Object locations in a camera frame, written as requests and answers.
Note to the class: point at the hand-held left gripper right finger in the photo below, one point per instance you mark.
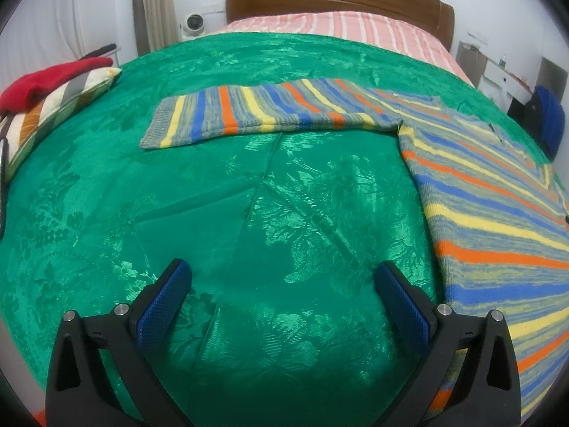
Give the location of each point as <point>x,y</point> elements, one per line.
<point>402,302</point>

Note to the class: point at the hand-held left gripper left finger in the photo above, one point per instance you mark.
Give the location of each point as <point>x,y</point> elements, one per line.
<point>164,302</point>

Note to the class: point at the striped knit sweater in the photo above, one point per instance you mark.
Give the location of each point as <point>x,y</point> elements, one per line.
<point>489,213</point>

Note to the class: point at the green patterned blanket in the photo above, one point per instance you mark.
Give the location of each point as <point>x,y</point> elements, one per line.
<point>266,213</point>

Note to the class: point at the striped pillow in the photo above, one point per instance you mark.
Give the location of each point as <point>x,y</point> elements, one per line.
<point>58,106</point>

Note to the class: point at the blue and black chair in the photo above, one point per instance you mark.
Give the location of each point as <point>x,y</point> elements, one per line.
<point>551,115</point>

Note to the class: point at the white desk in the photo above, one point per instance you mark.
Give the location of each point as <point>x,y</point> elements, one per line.
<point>511,78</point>

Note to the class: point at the red cloth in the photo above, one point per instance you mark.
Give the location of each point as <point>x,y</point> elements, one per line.
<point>40,82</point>

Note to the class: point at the black item on ledge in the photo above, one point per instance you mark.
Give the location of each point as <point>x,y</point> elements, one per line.
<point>100,50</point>

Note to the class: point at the dark framed panel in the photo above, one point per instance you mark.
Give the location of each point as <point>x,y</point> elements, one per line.
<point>553,73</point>

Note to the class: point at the pink striped bed sheet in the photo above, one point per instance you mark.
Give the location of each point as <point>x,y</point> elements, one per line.
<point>355,29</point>

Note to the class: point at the beige curtain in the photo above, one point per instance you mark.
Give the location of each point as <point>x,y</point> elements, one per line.
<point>155,9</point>

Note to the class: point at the grey wall panel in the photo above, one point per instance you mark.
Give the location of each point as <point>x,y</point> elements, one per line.
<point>471,62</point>

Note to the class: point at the white security camera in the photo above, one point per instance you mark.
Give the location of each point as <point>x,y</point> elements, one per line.
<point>194,23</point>

